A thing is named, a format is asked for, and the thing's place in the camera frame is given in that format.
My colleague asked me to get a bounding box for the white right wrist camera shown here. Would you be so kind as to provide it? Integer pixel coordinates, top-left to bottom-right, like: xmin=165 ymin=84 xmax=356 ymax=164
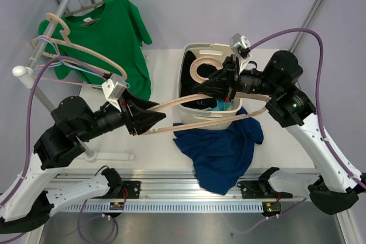
xmin=229 ymin=33 xmax=252 ymax=72

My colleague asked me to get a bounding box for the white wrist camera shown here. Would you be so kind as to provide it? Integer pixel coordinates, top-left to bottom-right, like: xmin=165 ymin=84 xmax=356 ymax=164
xmin=229 ymin=33 xmax=252 ymax=72
xmin=102 ymin=74 xmax=128 ymax=111

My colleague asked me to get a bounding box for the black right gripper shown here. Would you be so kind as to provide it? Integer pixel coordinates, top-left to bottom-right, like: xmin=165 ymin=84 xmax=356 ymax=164
xmin=193 ymin=55 xmax=280 ymax=103

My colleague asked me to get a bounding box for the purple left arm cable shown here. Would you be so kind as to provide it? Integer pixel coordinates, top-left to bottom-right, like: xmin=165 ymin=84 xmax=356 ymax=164
xmin=0 ymin=57 xmax=112 ymax=244

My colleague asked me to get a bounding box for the light blue t shirt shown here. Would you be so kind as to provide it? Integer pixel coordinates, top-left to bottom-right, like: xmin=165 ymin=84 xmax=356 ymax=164
xmin=205 ymin=101 xmax=232 ymax=111

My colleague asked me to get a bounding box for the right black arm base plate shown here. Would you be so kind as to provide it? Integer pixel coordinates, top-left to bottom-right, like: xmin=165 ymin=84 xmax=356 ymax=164
xmin=237 ymin=181 xmax=293 ymax=199

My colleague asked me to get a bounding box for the grey metal clothes rail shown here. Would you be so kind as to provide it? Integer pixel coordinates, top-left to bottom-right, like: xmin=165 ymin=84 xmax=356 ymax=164
xmin=11 ymin=0 xmax=98 ymax=159

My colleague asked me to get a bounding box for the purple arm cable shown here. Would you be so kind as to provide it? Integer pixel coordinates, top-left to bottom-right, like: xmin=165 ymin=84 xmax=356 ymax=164
xmin=248 ymin=27 xmax=366 ymax=190
xmin=0 ymin=57 xmax=112 ymax=244

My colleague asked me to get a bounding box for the cream plastic laundry basket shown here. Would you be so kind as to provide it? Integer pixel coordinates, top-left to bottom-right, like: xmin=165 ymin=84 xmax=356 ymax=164
xmin=178 ymin=43 xmax=242 ymax=124

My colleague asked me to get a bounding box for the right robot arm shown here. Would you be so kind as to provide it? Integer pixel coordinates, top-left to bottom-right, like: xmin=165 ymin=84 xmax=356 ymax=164
xmin=189 ymin=50 xmax=365 ymax=215

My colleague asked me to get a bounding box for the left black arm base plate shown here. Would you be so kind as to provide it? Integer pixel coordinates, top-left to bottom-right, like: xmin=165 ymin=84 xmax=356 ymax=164
xmin=116 ymin=181 xmax=141 ymax=199

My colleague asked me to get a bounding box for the green t shirt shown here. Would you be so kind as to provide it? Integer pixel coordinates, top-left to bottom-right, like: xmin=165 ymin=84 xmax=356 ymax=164
xmin=38 ymin=0 xmax=152 ymax=102

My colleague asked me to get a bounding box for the pink wire hanger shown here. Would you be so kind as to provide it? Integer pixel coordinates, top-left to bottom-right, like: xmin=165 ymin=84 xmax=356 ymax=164
xmin=35 ymin=35 xmax=101 ymax=89

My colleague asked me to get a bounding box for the blue wire hanger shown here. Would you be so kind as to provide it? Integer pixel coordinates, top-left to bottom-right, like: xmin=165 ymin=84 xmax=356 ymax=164
xmin=31 ymin=38 xmax=128 ymax=80

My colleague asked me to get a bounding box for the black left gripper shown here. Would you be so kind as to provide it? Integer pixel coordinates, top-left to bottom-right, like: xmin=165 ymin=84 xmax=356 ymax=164
xmin=77 ymin=89 xmax=167 ymax=142

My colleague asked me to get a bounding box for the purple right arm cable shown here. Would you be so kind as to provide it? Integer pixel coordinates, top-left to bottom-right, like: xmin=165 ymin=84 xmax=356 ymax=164
xmin=248 ymin=27 xmax=366 ymax=190

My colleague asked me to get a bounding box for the navy blue t shirt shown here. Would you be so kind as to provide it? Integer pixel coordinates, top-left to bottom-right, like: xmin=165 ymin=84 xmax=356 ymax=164
xmin=173 ymin=117 xmax=264 ymax=195

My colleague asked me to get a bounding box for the white slotted cable duct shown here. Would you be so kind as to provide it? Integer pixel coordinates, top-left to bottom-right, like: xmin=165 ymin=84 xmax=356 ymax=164
xmin=63 ymin=201 xmax=264 ymax=213

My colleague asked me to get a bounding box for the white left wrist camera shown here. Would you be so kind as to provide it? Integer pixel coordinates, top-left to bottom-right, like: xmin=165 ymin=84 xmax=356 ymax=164
xmin=102 ymin=74 xmax=128 ymax=111

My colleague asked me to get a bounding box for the black t shirt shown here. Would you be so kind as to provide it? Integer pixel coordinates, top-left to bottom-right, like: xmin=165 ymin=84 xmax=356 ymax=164
xmin=180 ymin=51 xmax=217 ymax=110

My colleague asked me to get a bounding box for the aluminium frame post right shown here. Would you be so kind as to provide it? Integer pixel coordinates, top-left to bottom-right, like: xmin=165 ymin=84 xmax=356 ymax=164
xmin=289 ymin=0 xmax=325 ymax=53

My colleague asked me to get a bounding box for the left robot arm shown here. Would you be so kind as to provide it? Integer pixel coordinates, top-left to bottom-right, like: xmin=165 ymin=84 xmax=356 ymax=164
xmin=1 ymin=90 xmax=166 ymax=234

